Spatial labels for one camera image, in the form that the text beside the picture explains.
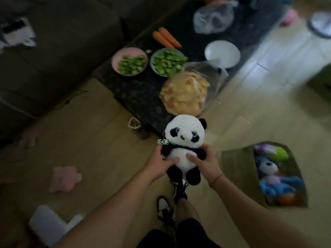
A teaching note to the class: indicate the brown cardboard box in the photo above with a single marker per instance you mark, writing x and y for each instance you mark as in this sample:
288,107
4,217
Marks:
263,175

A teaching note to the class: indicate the person's black and white shoe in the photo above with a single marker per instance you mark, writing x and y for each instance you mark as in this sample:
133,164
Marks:
181,191
165,210

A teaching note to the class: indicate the person's black shorts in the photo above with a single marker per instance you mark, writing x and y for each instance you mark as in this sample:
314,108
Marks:
181,236

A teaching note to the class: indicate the blue plush toy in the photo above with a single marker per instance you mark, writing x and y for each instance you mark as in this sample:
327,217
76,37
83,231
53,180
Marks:
276,180

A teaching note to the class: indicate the person's right hand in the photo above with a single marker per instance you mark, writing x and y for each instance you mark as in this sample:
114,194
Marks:
206,166

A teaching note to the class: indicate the person's left thumb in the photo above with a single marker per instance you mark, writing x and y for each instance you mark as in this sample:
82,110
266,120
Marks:
171,161

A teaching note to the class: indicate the person's right forearm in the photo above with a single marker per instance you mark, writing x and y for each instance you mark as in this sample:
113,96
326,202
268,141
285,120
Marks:
258,216

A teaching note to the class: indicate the white round stool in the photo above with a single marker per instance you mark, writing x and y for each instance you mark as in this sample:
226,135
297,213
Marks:
320,23

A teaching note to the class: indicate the orange carrot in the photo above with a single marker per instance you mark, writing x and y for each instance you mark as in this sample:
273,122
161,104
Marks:
162,40
170,37

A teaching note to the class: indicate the green bowl of chopped vegetables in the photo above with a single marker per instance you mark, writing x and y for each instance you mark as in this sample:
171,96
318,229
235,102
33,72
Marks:
168,61

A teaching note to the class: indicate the small white clip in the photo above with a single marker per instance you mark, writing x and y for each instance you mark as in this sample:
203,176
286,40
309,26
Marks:
134,123

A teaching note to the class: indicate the person's leg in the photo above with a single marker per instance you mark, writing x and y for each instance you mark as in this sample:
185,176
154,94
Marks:
187,211

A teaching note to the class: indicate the dark sofa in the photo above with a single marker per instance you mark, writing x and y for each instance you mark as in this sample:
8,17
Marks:
59,49

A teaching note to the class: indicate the person's left hand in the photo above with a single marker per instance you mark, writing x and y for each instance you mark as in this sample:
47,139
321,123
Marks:
157,165

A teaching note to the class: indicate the white papers on sofa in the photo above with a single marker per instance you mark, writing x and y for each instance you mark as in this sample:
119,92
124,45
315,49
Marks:
16,33

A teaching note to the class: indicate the pink bowl of chopped vegetables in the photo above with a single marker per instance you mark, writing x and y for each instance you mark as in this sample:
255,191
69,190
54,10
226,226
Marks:
129,62

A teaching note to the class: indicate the crumpled clear plastic bag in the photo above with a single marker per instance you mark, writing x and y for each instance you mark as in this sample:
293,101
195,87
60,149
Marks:
214,18

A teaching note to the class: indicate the dark coffee table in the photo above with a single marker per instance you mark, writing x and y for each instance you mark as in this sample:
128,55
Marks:
181,49

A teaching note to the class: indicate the pink plush toy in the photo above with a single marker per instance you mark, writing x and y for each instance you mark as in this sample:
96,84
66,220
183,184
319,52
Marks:
64,178

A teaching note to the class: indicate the white empty bowl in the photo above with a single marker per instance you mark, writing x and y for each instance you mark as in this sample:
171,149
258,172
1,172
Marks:
222,53

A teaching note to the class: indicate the white plastic object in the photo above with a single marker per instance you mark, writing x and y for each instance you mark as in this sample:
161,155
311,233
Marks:
51,226

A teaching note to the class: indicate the purple and green plush toy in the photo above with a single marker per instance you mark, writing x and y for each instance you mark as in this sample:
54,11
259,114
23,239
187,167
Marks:
272,151

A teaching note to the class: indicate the pink object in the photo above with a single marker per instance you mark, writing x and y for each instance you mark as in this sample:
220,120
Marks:
289,16

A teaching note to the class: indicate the person's right thumb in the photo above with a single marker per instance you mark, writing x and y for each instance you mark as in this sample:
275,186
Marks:
194,157

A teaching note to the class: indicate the green paper tag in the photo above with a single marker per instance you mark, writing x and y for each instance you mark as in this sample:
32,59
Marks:
163,142

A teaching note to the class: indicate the clear bag of sliced fruit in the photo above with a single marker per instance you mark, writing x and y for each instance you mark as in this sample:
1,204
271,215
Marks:
186,90

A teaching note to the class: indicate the black and white panda plush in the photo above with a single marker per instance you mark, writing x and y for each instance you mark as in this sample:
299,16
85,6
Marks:
184,142

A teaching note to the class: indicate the person's left forearm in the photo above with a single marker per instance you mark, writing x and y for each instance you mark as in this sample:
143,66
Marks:
108,214

